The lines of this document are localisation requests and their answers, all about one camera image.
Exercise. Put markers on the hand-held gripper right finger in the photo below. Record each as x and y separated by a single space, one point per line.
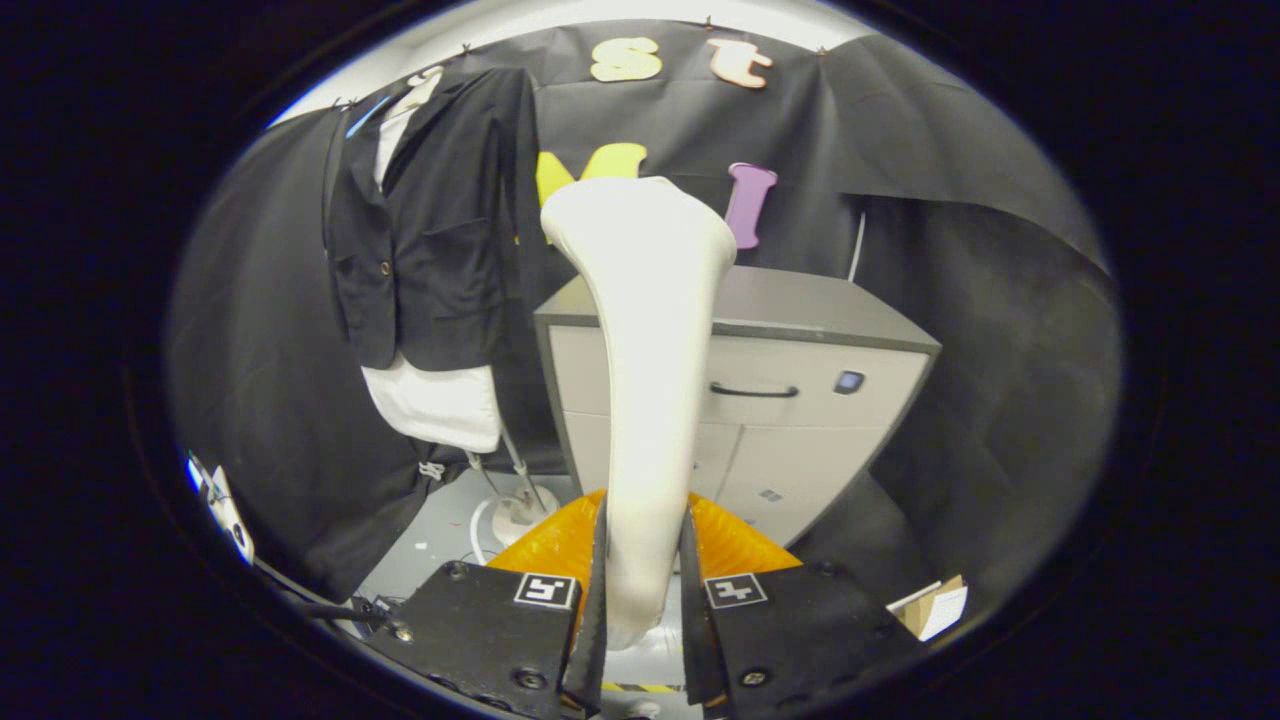
800 630

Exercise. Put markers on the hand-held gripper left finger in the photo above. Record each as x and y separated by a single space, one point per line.
470 640

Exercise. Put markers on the white garment steamer head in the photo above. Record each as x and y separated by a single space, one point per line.
650 350

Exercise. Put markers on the black suit jacket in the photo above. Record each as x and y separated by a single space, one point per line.
440 250

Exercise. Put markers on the white steamer base with poles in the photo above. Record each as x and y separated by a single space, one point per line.
520 512

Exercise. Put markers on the open cardboard box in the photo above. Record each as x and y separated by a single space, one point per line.
935 608

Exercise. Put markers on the grey cabinet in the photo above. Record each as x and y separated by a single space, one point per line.
800 420

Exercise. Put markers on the white hanger ironing form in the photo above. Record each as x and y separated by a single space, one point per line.
435 405

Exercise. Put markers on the white power strip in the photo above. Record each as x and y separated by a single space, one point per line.
225 510

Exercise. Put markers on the black backdrop cloth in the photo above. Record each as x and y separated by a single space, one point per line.
1000 350

